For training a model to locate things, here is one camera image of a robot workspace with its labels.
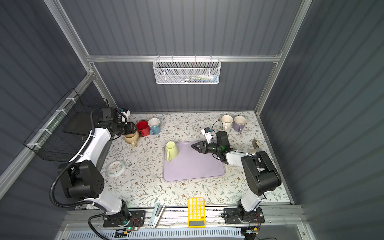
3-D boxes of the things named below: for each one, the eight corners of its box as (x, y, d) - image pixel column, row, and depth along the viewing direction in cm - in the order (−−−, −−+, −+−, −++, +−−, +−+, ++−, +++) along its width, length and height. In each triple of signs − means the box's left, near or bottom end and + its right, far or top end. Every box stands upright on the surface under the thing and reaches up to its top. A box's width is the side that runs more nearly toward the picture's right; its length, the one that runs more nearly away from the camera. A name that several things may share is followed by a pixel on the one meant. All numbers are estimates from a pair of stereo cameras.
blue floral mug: (149, 137, 107) (146, 128, 99) (152, 127, 113) (148, 118, 105) (160, 137, 107) (157, 128, 99) (162, 127, 113) (159, 118, 105)
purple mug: (233, 133, 109) (235, 126, 103) (231, 123, 116) (233, 115, 109) (244, 133, 109) (248, 126, 103) (242, 123, 116) (244, 115, 109)
